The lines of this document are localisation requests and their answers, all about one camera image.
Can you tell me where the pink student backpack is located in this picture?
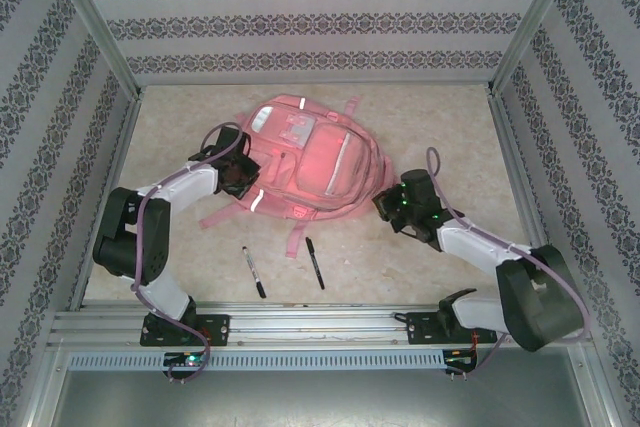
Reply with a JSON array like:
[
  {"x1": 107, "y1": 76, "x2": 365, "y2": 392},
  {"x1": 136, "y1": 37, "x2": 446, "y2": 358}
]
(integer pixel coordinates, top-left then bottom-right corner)
[{"x1": 198, "y1": 94, "x2": 394, "y2": 261}]

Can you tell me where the white barrel marker pen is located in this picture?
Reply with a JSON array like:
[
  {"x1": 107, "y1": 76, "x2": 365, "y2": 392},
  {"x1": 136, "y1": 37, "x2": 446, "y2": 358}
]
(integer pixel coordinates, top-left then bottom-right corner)
[{"x1": 241, "y1": 245, "x2": 268, "y2": 299}]

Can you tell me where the black marker pen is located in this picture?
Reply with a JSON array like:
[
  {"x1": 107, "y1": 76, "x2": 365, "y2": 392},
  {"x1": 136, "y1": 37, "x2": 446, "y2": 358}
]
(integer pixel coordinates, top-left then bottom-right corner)
[{"x1": 304, "y1": 236, "x2": 327, "y2": 291}]

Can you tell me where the aluminium side rail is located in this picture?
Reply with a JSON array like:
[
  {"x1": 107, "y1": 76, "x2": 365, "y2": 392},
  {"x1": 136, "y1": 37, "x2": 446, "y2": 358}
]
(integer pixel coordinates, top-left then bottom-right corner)
[
  {"x1": 68, "y1": 91, "x2": 145, "y2": 312},
  {"x1": 487, "y1": 89, "x2": 570, "y2": 307}
]

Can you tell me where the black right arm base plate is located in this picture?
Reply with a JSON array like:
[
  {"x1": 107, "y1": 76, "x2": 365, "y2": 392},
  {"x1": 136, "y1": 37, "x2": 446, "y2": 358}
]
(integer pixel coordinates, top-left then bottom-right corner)
[{"x1": 407, "y1": 310, "x2": 497, "y2": 346}]

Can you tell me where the aluminium mounting rail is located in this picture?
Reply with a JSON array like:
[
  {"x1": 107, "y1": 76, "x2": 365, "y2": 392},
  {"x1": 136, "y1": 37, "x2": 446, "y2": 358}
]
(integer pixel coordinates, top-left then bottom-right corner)
[{"x1": 47, "y1": 301, "x2": 596, "y2": 348}]

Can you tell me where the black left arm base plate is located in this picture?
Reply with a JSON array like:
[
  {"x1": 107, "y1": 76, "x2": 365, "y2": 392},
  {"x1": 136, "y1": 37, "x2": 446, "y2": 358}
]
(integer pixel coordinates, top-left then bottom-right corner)
[{"x1": 139, "y1": 314, "x2": 232, "y2": 348}]

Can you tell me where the grey slotted cable duct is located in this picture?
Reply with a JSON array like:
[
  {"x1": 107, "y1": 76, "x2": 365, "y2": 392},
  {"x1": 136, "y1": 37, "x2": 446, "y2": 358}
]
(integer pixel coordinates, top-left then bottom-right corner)
[{"x1": 67, "y1": 349, "x2": 446, "y2": 372}]

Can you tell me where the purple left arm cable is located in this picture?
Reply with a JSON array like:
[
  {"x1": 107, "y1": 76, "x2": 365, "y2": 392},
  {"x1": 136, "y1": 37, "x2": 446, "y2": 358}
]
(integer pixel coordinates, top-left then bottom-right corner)
[{"x1": 130, "y1": 121, "x2": 251, "y2": 384}]

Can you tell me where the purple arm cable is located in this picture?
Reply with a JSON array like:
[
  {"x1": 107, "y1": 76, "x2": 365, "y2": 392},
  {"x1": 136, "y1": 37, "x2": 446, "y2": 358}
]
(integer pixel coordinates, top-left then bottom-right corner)
[
  {"x1": 424, "y1": 146, "x2": 591, "y2": 383},
  {"x1": 130, "y1": 121, "x2": 251, "y2": 384}
]

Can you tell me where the aluminium frame post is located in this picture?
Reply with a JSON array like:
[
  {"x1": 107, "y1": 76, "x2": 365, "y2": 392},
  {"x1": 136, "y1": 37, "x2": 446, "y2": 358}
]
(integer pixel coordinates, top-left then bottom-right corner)
[
  {"x1": 487, "y1": 0, "x2": 586, "y2": 96},
  {"x1": 42, "y1": 0, "x2": 144, "y2": 101}
]

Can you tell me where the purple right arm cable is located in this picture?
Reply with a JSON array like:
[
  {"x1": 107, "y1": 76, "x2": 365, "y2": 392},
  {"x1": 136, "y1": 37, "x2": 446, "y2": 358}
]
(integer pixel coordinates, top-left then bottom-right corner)
[{"x1": 424, "y1": 146, "x2": 591, "y2": 383}]

